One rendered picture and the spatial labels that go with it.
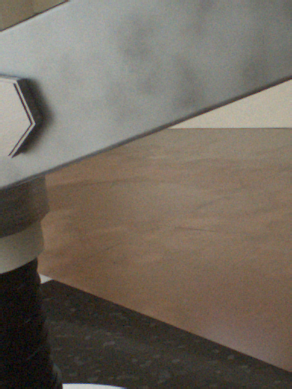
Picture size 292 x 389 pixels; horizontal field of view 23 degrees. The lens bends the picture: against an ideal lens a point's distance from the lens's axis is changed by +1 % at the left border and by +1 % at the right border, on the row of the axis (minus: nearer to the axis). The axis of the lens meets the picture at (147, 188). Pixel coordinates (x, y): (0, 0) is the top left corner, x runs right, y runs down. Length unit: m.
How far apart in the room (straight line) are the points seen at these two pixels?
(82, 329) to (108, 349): 0.05
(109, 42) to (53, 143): 0.04
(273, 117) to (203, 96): 7.19
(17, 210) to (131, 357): 0.28
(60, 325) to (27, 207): 0.34
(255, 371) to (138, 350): 0.10
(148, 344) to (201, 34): 0.38
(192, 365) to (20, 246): 0.25
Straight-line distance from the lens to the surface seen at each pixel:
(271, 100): 7.40
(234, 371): 0.52
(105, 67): 0.23
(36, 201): 0.31
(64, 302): 0.68
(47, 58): 0.24
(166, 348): 0.56
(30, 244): 0.32
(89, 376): 0.54
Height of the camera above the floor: 1.11
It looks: 12 degrees down
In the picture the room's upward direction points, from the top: 7 degrees counter-clockwise
